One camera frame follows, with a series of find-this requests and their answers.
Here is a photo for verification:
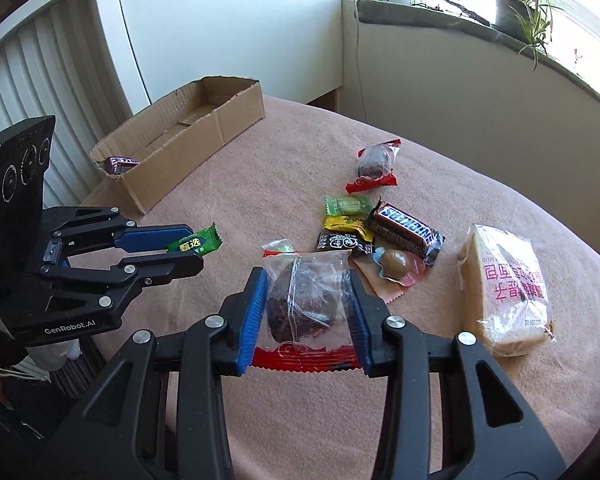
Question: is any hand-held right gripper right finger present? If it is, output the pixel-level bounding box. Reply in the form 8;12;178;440
342;270;568;480

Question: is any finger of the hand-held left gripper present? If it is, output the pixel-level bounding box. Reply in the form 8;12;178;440
35;252;204;323
42;206;196;263

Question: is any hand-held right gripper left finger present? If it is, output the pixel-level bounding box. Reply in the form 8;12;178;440
35;266;271;480

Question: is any dark green candy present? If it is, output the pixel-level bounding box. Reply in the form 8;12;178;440
167;225;223;257

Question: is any brown cake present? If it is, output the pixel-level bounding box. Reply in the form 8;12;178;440
346;139;402;195
261;250;363;373

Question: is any brown cardboard box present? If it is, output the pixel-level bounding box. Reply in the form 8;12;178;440
89;76;266;222

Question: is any brown chocolate bar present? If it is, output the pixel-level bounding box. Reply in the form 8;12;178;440
365;201;446;266

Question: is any sliced bread packet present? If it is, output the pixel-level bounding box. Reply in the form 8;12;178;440
455;223;556;357

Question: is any tan paper wrapper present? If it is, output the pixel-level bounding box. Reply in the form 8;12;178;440
350;255;406;303

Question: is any chocolate ball in clear wrapper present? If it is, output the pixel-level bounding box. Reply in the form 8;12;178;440
371;246;426;289

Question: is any small red green candy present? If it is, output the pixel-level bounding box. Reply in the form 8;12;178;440
262;240;296;257

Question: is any purple wrapped candy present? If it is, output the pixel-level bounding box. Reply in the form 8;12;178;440
102;156;141;176

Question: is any black wrapped candy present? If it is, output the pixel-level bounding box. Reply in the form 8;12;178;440
316;231;376;256

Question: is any yellow wrapped candy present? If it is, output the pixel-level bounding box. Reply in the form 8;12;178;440
321;215;376;241

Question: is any white slatted panel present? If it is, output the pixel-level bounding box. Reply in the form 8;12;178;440
0;0;136;211

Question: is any light green wrapped candy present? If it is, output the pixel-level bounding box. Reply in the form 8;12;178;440
324;194;372;221

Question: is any grey window sill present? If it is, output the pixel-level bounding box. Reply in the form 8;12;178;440
356;0;600;126

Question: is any potted spider plant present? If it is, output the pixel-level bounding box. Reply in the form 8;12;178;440
467;0;566;73

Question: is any white cable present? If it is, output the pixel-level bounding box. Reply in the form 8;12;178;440
310;0;376;118

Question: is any black cable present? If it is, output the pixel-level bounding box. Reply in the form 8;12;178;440
420;0;491;26

